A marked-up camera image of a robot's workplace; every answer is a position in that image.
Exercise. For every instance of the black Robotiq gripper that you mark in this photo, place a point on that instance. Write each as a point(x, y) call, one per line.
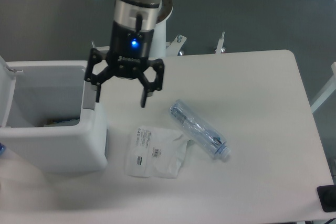
point(128, 57)

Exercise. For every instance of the grey lid push button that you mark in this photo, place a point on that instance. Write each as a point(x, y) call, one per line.
point(89, 96)

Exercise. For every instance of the white plastic trash can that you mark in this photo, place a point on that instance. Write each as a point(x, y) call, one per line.
point(47, 125)

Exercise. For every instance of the white trash can lid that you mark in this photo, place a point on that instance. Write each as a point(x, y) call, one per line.
point(8, 82)

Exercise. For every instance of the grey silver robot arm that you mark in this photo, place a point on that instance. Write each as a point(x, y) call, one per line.
point(138, 15)

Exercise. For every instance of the white crumpled plastic bag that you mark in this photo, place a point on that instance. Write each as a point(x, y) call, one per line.
point(155, 152)

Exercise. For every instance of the clear crushed plastic bottle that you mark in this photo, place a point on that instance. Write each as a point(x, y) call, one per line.
point(200, 131)

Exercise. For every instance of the black device at table edge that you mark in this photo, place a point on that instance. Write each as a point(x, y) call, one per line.
point(327, 197)

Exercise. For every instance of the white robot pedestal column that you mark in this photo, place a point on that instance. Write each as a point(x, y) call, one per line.
point(158, 46)

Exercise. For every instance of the white metal base frame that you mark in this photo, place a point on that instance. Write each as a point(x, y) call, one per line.
point(174, 48)

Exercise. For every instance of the white frame bar right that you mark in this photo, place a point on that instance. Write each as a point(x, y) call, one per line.
point(324, 92)

